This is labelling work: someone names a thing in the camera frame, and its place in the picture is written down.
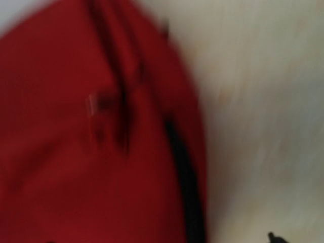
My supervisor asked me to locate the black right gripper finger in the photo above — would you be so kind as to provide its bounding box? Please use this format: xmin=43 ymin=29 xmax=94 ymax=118
xmin=268 ymin=232 xmax=286 ymax=243

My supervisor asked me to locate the red student backpack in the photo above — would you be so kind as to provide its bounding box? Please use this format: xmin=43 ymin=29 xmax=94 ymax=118
xmin=1 ymin=1 xmax=207 ymax=242

